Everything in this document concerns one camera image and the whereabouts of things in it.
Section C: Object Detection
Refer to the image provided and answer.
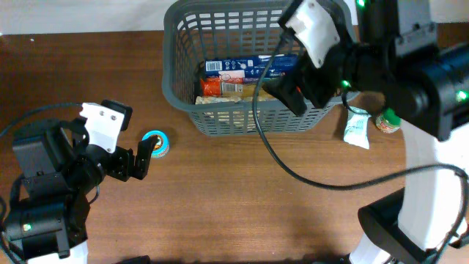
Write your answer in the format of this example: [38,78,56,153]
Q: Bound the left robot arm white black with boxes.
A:
[1,117,158,263]

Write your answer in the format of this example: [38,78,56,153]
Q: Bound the green lid jar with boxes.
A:
[375,108,401,133]

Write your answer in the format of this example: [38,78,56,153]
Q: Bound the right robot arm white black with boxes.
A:
[267,0,468,263]

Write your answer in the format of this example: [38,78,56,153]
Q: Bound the white teal wrapped packet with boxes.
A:
[343,106,371,150]

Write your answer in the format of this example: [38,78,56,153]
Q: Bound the rice bag beige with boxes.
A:
[194,91,279,129]

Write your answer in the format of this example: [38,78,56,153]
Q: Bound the grey plastic basket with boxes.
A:
[162,1,341,136]

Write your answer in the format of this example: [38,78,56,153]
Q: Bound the small round blue tin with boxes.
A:
[142,131,170,158]

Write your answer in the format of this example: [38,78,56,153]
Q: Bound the spaghetti pack red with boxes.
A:
[199,76,283,98]

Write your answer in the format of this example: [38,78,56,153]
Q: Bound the tissue multipack blue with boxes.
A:
[204,54,298,80]

